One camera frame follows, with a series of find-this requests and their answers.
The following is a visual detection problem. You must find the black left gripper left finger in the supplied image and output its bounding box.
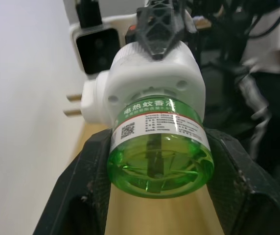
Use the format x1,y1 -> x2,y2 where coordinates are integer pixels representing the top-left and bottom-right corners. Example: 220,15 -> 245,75
32,128 -> 114,235

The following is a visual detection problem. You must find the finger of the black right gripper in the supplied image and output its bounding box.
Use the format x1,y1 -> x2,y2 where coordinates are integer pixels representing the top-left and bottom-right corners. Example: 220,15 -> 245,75
135,0 -> 187,61

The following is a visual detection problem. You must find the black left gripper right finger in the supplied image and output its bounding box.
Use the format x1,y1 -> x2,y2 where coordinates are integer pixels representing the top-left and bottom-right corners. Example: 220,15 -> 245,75
203,128 -> 280,235

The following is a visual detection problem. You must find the white mosquito repellent heater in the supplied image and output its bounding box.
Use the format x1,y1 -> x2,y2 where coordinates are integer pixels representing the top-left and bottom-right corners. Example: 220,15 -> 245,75
63,40 -> 206,129

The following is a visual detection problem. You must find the green repellent liquid bottle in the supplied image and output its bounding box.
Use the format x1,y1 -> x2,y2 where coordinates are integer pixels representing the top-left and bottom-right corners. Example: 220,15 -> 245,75
107,97 -> 215,200

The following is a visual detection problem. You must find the person in white shirt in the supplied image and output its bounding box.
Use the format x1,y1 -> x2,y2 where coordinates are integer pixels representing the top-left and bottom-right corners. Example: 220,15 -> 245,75
237,0 -> 280,191

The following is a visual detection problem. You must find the black equipment frame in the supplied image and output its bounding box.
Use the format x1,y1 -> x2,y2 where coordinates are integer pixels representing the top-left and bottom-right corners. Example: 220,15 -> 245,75
187,0 -> 256,134

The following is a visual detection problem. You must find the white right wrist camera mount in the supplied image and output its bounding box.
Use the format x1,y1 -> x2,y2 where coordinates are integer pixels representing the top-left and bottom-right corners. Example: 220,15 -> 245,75
69,13 -> 140,82

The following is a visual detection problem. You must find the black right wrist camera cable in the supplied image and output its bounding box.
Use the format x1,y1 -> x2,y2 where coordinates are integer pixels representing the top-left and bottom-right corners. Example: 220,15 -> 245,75
75,0 -> 102,28

